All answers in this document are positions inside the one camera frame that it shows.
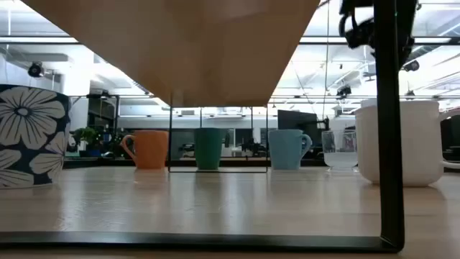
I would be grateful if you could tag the black ceiling camera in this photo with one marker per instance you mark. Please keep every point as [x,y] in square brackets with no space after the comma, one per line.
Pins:
[36,70]
[412,65]
[344,91]

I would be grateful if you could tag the navy mug with white flowers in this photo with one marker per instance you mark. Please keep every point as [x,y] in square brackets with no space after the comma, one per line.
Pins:
[32,144]

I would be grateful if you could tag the green cup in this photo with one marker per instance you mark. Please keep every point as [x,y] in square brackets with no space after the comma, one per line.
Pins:
[208,149]

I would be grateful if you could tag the light blue mug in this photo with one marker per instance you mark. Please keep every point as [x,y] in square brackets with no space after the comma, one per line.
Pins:
[287,149]

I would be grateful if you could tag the black metal rack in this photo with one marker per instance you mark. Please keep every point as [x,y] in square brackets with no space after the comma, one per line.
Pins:
[116,118]

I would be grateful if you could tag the clear glass cup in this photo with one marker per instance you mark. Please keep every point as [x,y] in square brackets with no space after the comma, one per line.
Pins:
[339,158]

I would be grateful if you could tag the black metal table frame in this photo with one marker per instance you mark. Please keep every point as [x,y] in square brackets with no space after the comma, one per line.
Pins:
[100,162]

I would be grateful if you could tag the green potted plant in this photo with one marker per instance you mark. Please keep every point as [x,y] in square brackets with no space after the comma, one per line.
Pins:
[86,135]

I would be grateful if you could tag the wooden shelf with black legs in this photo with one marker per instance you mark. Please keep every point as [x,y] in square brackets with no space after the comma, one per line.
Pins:
[179,54]

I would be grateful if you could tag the orange mug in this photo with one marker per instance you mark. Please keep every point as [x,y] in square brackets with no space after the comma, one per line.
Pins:
[151,149]

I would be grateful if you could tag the black computer monitor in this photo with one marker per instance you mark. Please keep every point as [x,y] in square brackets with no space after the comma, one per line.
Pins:
[294,120]

